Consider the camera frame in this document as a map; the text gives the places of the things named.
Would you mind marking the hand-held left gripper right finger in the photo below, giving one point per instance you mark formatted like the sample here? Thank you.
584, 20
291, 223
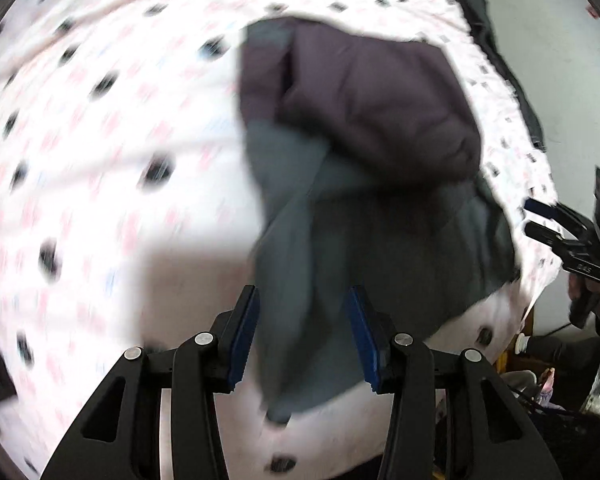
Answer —
362, 345

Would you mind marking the purple and grey hooded jacket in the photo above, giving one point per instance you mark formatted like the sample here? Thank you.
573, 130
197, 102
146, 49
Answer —
355, 110

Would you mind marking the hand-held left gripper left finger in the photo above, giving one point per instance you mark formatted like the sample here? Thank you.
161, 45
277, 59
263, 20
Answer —
242, 340

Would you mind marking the pink bear print blanket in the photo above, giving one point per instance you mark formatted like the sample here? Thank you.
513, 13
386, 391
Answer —
105, 160

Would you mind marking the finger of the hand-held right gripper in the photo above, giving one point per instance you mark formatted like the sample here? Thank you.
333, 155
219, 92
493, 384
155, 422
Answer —
545, 234
542, 207

